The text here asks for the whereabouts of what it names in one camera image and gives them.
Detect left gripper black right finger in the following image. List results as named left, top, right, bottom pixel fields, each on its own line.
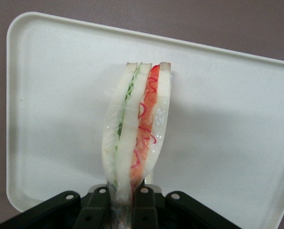
left=132, top=186, right=242, bottom=229

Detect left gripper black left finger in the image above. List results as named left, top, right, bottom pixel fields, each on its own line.
left=0, top=186, right=110, bottom=229

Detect triangle sandwich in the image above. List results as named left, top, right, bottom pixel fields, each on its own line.
left=101, top=61, right=173, bottom=229

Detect cream rectangular plastic tray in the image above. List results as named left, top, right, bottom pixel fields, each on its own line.
left=6, top=11, right=284, bottom=229

